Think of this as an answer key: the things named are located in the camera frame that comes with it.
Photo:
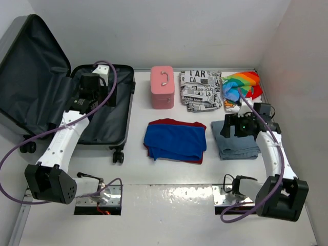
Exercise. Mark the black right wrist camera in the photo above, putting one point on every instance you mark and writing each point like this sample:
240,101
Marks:
263,109

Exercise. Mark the metal base plate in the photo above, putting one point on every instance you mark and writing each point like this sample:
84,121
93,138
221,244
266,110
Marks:
223,200
108,203

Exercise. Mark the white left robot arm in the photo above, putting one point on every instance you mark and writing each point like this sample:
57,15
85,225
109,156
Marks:
48,179

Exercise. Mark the pink vanity case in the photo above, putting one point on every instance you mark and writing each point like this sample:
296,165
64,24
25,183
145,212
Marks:
162,86

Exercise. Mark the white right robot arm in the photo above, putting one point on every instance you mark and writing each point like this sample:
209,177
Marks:
283,194

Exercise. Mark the black white newspaper print shirt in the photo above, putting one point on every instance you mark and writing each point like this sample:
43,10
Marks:
200,90

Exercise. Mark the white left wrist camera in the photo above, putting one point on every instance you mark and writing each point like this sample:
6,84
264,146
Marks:
103,71

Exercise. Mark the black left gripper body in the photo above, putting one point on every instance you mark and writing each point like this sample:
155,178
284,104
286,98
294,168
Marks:
100,94

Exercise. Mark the rainbow striped garment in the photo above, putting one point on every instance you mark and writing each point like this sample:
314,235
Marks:
247,82

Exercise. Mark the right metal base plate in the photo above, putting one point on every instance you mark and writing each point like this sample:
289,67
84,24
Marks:
223,200

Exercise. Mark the grey-blue cloth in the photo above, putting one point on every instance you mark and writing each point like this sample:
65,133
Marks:
234,147

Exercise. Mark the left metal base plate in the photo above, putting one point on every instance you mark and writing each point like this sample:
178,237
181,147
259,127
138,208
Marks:
108,203

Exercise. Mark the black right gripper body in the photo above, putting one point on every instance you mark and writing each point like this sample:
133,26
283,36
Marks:
242,124

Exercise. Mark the grey hard-shell suitcase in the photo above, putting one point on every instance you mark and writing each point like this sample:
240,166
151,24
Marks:
37,81

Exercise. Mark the red shirt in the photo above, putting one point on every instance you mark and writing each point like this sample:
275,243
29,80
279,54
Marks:
179,124

